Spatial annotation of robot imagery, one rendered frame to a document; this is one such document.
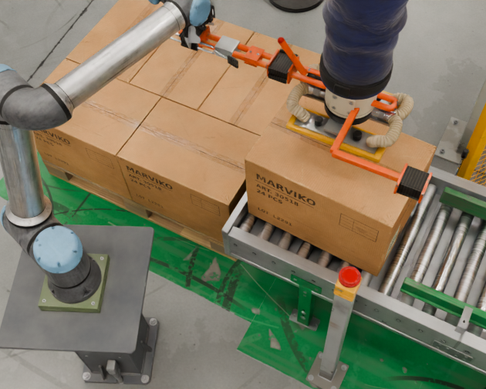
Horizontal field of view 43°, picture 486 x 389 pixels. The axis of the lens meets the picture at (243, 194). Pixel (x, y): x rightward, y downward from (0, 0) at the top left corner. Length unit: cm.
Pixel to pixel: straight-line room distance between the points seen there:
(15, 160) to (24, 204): 20
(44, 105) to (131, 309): 90
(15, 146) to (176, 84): 138
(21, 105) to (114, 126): 134
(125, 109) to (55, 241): 112
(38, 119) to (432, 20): 310
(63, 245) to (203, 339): 112
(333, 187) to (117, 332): 92
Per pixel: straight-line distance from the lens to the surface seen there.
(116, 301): 232
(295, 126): 213
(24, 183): 204
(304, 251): 256
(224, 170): 279
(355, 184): 227
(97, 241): 245
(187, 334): 303
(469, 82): 400
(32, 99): 172
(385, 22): 176
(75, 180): 355
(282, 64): 214
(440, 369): 305
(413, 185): 188
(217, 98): 305
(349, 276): 199
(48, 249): 212
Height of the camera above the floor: 283
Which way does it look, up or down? 57 degrees down
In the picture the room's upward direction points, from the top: 5 degrees counter-clockwise
